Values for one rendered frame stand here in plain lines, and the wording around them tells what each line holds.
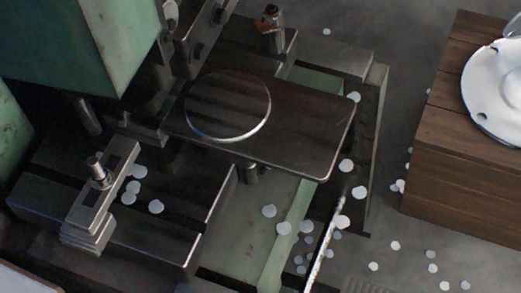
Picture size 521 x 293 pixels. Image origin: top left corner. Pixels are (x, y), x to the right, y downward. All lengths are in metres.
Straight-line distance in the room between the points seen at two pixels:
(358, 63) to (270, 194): 0.29
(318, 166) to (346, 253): 0.81
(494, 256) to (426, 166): 0.33
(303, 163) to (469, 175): 0.66
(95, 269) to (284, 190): 0.31
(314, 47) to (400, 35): 0.89
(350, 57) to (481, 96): 0.42
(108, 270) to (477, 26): 1.01
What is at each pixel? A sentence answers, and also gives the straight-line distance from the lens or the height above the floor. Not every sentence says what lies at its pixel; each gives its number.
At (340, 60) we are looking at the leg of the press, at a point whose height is 0.64.
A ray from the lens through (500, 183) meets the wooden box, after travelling 1.56.
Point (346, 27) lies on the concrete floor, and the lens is 2.13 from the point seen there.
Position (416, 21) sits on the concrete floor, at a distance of 2.16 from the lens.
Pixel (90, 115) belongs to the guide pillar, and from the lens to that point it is 1.05.
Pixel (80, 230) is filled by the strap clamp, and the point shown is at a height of 0.74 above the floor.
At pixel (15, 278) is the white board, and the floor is 0.56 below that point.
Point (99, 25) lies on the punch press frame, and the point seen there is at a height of 1.16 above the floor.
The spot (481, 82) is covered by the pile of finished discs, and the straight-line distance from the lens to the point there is 1.59.
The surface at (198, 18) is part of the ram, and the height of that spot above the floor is 0.97.
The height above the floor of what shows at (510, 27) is 0.37.
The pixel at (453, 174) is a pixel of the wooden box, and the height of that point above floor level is 0.26.
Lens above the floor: 1.62
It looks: 59 degrees down
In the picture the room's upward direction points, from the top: 8 degrees counter-clockwise
